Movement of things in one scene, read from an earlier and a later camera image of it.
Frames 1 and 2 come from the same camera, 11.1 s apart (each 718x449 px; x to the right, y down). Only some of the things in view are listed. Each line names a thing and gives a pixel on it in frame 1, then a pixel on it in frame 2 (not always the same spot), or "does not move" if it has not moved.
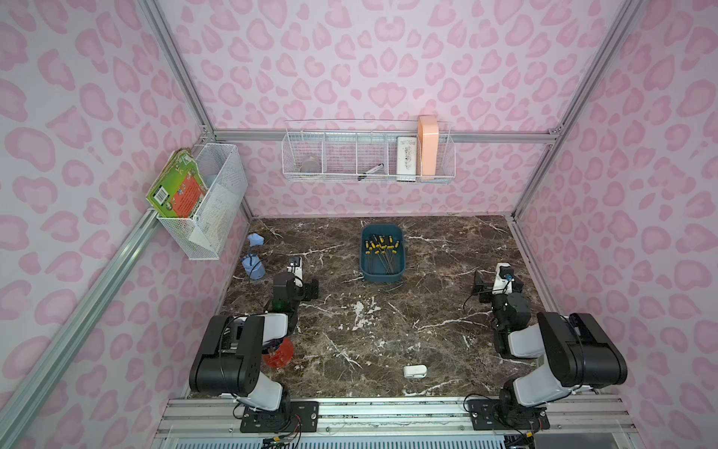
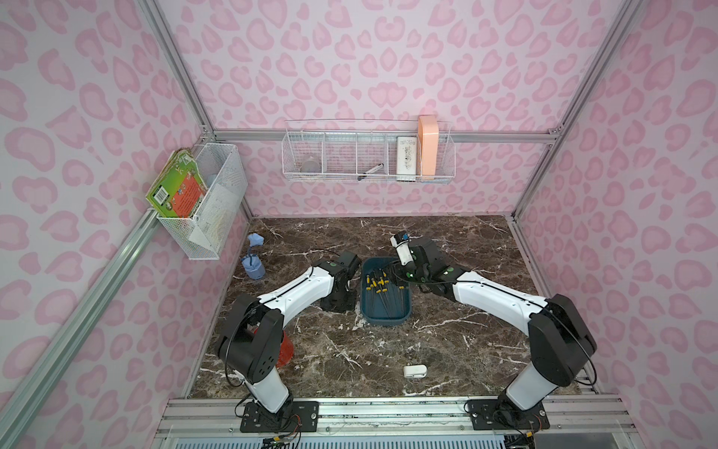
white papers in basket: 215,217 does not move
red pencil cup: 281,355 does not move
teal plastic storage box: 382,253 → 383,300
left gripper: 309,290 → 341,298
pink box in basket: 428,136 does not move
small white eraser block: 415,371 does not move
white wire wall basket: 367,151 does not move
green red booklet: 179,187 does not move
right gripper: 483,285 → 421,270
